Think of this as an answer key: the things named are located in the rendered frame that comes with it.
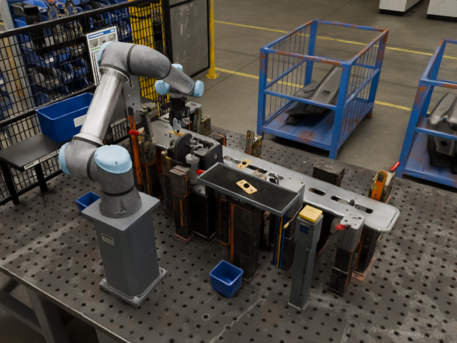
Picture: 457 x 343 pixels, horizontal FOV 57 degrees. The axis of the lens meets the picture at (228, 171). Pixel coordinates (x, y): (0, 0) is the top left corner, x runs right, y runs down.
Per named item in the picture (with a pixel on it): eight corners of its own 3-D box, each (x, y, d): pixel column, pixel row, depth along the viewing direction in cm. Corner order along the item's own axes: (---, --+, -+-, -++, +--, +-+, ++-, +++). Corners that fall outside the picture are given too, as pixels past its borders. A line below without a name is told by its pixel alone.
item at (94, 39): (124, 76, 255) (117, 23, 238) (94, 88, 240) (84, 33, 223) (122, 75, 256) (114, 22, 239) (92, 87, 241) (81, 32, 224)
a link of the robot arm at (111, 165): (122, 197, 146) (117, 163, 138) (90, 188, 150) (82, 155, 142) (141, 178, 155) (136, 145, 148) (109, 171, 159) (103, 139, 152)
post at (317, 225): (311, 300, 171) (324, 215, 147) (302, 313, 166) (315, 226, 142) (294, 291, 175) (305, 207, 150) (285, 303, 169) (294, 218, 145)
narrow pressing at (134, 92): (143, 118, 240) (137, 60, 221) (128, 126, 232) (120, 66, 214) (143, 118, 240) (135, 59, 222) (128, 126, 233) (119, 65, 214)
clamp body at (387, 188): (384, 235, 204) (401, 172, 184) (373, 253, 194) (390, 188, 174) (362, 226, 209) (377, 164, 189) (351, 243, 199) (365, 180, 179)
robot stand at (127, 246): (137, 307, 168) (123, 231, 146) (98, 287, 177) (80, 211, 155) (168, 273, 183) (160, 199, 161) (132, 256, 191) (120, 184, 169)
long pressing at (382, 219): (404, 207, 175) (404, 204, 174) (386, 237, 159) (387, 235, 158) (157, 120, 241) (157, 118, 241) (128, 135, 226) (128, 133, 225)
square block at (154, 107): (164, 158, 262) (158, 104, 242) (154, 163, 257) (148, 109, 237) (154, 154, 266) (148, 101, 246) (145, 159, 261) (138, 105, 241)
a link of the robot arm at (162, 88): (173, 82, 191) (184, 74, 200) (151, 79, 194) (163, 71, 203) (175, 99, 195) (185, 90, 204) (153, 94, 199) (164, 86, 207)
